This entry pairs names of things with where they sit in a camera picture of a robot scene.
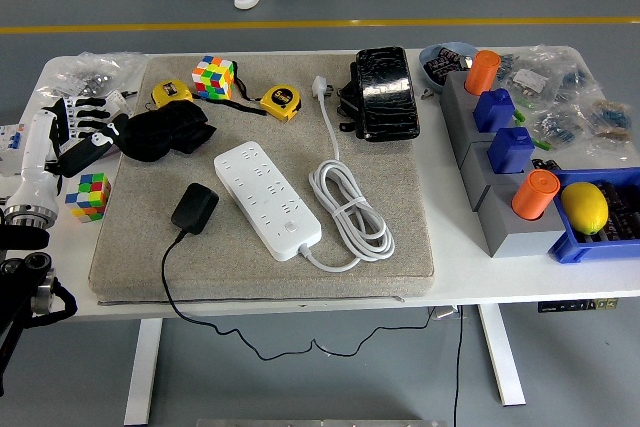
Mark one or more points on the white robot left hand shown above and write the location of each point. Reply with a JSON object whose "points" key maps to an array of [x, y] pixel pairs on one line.
{"points": [[37, 162]]}

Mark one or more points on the black plug adapter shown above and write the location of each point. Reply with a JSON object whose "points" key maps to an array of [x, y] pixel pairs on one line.
{"points": [[196, 207]]}

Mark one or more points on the white power strip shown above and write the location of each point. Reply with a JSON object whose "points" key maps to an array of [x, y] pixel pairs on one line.
{"points": [[265, 197]]}

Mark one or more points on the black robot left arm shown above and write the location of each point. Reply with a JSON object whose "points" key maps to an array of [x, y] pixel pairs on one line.
{"points": [[20, 277]]}

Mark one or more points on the white circuit breaker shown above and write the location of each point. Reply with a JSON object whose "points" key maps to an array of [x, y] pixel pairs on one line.
{"points": [[7, 142]]}

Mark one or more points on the small puzzle cube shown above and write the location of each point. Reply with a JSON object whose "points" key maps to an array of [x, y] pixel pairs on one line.
{"points": [[89, 197]]}

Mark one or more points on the clear bag metal screws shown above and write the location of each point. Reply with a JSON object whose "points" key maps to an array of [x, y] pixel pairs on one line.
{"points": [[90, 77]]}

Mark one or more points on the plain yellow tape measure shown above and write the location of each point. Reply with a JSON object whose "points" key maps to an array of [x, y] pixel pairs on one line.
{"points": [[170, 92]]}

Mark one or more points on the large bright puzzle cube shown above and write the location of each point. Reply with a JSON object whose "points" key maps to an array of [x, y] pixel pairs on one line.
{"points": [[212, 77]]}

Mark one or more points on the white table leg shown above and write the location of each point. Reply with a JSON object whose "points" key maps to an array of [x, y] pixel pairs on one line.
{"points": [[502, 357], [142, 372]]}

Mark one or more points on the yellow tape measure 5m print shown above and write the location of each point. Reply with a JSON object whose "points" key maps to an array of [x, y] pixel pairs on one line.
{"points": [[281, 102]]}

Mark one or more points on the glossy black cracked case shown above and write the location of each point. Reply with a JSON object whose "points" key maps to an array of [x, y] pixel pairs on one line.
{"points": [[387, 92]]}

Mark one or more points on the grey-brown mat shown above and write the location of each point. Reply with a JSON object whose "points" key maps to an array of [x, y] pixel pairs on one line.
{"points": [[390, 247]]}

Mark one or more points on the small metal clip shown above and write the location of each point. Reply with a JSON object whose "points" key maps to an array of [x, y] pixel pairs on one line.
{"points": [[427, 93]]}

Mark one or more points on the light blue bowl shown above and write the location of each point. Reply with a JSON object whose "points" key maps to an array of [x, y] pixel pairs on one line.
{"points": [[431, 53]]}

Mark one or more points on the grey holder block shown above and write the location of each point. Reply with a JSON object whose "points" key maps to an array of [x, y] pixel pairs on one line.
{"points": [[520, 242], [462, 132], [475, 167], [450, 84]]}

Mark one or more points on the orange cylinder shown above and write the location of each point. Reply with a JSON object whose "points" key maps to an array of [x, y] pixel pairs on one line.
{"points": [[482, 72], [534, 194]]}

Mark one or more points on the blue peg block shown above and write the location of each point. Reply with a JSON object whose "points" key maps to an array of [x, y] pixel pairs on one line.
{"points": [[510, 152], [494, 112]]}

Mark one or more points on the small green piece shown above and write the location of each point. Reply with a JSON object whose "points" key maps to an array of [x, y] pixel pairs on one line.
{"points": [[519, 116], [542, 144]]}

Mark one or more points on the clear bag white label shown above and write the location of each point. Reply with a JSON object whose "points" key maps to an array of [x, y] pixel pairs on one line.
{"points": [[529, 81]]}

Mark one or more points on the loose black capacitors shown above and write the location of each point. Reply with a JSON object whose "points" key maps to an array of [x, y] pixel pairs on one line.
{"points": [[545, 164]]}

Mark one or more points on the clear bag blue resistors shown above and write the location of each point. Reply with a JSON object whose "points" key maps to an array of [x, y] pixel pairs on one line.
{"points": [[574, 78], [557, 128], [610, 119]]}

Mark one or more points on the blue plastic bin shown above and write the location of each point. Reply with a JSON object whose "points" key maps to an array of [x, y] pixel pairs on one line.
{"points": [[575, 249]]}

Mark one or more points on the yellow lemon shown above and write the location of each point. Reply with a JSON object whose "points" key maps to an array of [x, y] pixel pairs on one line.
{"points": [[584, 208]]}

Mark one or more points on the black table control panel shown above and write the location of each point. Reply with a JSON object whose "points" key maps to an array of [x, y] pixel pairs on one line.
{"points": [[575, 305]]}

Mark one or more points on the black capacitors row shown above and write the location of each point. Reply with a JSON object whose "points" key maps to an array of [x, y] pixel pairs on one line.
{"points": [[622, 212]]}

